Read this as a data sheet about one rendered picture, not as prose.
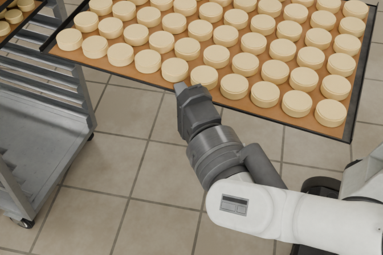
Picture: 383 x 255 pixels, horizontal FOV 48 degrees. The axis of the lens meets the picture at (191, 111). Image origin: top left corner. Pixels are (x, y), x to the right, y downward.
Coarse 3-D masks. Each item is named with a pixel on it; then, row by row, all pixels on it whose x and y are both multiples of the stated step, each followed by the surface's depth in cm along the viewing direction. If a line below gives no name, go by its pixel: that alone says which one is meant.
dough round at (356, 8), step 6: (354, 0) 91; (348, 6) 90; (354, 6) 90; (360, 6) 90; (366, 6) 90; (348, 12) 89; (354, 12) 89; (360, 12) 89; (366, 12) 89; (360, 18) 90
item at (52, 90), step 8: (0, 72) 176; (8, 72) 173; (8, 80) 173; (16, 80) 173; (24, 80) 173; (32, 80) 171; (32, 88) 170; (40, 88) 170; (48, 88) 170; (56, 88) 168; (56, 96) 168; (64, 96) 168; (72, 96) 168; (80, 96) 166
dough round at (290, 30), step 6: (282, 24) 86; (288, 24) 86; (294, 24) 86; (276, 30) 86; (282, 30) 85; (288, 30) 85; (294, 30) 85; (300, 30) 85; (282, 36) 85; (288, 36) 84; (294, 36) 84; (300, 36) 86
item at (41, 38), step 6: (24, 30) 149; (30, 30) 148; (18, 36) 150; (24, 36) 150; (30, 36) 150; (36, 36) 148; (42, 36) 147; (48, 36) 146; (30, 42) 148; (36, 42) 148; (42, 42) 148
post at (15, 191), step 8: (0, 160) 128; (0, 168) 129; (8, 168) 132; (0, 176) 132; (8, 176) 134; (8, 184) 135; (16, 184) 139; (8, 192) 141; (16, 192) 140; (16, 200) 144; (24, 200) 146; (24, 208) 148; (32, 208) 153; (24, 216) 154; (32, 216) 154
